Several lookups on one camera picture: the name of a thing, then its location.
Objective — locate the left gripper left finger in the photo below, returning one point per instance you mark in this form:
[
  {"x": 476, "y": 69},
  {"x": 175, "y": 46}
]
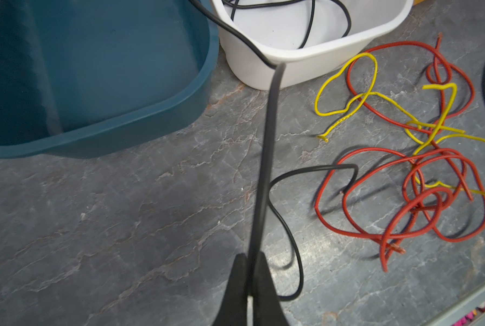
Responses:
[{"x": 233, "y": 310}]

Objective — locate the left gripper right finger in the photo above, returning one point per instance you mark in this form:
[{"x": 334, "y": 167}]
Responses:
[{"x": 267, "y": 309}]

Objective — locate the white plastic bin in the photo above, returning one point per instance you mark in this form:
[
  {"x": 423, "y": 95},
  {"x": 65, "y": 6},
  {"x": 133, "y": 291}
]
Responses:
[{"x": 312, "y": 37}]

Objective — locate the teal plastic bin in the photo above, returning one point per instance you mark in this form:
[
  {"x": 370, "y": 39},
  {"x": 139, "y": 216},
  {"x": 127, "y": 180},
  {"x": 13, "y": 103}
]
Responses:
[{"x": 82, "y": 79}]

